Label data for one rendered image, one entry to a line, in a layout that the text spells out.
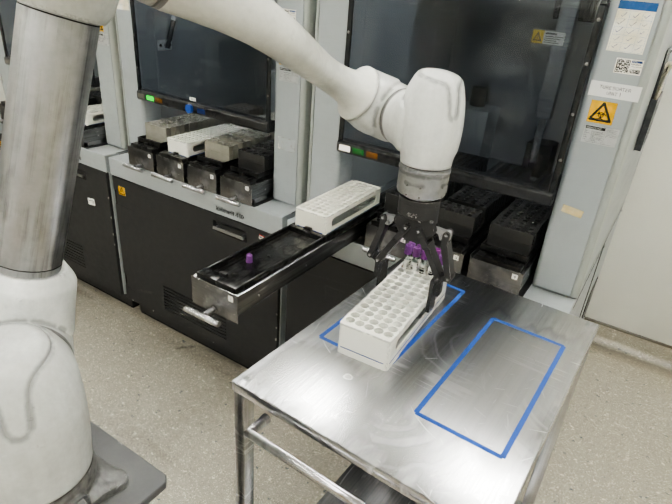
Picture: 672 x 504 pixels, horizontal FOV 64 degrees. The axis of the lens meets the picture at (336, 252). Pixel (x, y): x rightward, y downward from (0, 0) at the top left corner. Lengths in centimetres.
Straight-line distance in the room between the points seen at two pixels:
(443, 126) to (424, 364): 41
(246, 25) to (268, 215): 106
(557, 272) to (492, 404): 60
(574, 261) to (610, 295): 126
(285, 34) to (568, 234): 90
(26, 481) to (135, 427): 122
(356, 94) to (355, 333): 41
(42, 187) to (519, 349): 84
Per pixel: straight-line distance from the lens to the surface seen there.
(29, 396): 78
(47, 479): 85
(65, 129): 85
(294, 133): 168
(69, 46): 82
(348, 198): 151
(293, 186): 173
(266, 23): 73
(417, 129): 90
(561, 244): 142
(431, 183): 93
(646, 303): 268
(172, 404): 209
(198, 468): 188
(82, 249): 266
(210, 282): 119
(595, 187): 137
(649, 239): 257
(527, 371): 103
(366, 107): 98
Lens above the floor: 142
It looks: 27 degrees down
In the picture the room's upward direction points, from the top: 5 degrees clockwise
